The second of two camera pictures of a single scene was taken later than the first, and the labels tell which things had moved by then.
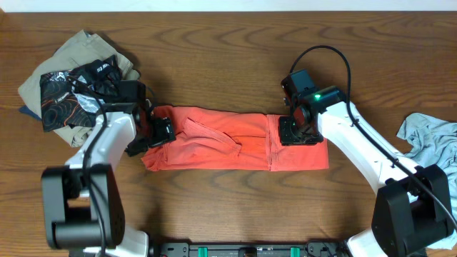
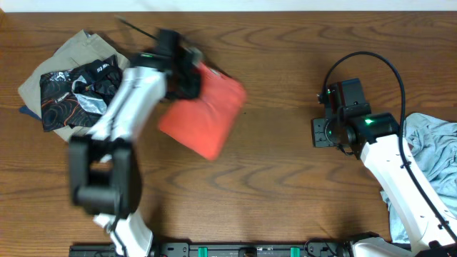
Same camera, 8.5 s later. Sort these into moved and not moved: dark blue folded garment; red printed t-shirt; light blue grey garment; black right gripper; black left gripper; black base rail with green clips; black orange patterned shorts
Moved: red printed t-shirt; black left gripper; black right gripper
Not moved: black base rail with green clips; black orange patterned shorts; light blue grey garment; dark blue folded garment
